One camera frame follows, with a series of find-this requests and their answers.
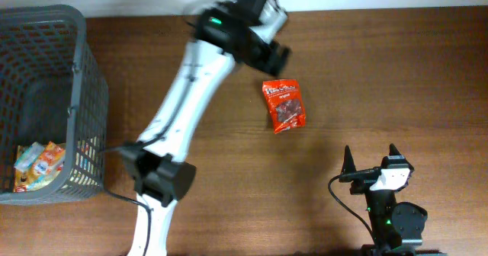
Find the grey plastic mesh basket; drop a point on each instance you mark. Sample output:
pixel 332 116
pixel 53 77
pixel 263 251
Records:
pixel 51 91

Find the orange tissue pack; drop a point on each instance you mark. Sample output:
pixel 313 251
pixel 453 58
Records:
pixel 49 160

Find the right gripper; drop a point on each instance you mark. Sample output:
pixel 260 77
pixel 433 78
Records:
pixel 367 175

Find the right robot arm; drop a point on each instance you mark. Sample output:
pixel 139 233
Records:
pixel 395 227

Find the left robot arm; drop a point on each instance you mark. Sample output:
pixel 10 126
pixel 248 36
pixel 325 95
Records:
pixel 225 35

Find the teal tissue pack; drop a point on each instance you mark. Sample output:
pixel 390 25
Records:
pixel 28 157

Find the yellow snack bag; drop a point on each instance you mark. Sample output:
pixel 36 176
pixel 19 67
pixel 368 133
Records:
pixel 26 181

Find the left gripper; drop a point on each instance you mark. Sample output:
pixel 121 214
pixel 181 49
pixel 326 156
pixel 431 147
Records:
pixel 275 60

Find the red snack bag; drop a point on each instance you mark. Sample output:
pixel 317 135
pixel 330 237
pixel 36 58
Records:
pixel 285 104

